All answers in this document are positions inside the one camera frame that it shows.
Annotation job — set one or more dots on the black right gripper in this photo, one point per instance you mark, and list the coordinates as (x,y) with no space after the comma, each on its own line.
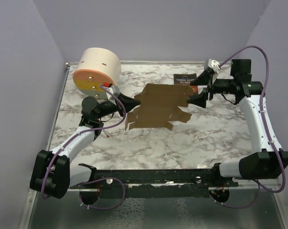
(204,78)

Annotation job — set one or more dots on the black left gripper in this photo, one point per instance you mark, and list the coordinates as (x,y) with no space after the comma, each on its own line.
(129,103)

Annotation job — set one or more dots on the brown cardboard box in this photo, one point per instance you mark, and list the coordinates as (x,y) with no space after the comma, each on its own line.
(160,105)

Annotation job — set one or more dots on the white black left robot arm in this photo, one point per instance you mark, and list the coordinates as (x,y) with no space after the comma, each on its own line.
(51,174)

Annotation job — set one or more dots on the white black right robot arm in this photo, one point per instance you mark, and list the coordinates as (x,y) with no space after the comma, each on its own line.
(267,157)

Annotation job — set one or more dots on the dark book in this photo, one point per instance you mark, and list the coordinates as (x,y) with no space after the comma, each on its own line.
(181,79)

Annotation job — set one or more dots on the cream cylindrical container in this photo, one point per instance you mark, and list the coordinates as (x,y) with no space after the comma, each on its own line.
(97,66)

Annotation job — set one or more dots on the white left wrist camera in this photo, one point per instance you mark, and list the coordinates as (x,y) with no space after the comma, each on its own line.
(112,91)

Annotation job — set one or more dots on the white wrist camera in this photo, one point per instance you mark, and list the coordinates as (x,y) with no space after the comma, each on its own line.
(211,66)
(112,91)

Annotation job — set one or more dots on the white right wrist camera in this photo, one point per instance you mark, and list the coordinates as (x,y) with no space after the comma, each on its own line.
(211,66)

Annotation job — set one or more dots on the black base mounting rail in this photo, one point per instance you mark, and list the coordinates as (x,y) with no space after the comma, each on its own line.
(152,183)

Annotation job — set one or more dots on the aluminium frame rail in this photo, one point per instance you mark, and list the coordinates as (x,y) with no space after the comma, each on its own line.
(60,185)

